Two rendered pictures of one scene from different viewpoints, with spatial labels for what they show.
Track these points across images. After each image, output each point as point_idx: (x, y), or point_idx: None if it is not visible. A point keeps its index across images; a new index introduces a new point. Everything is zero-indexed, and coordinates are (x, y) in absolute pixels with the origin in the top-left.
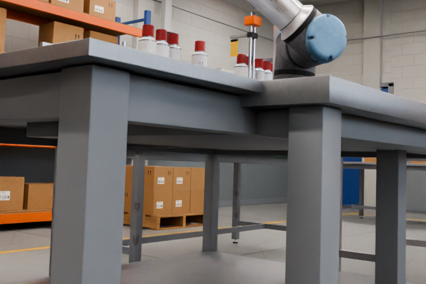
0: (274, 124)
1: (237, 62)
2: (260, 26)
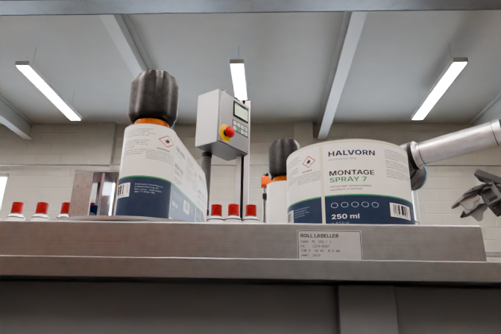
0: None
1: (256, 215)
2: (262, 188)
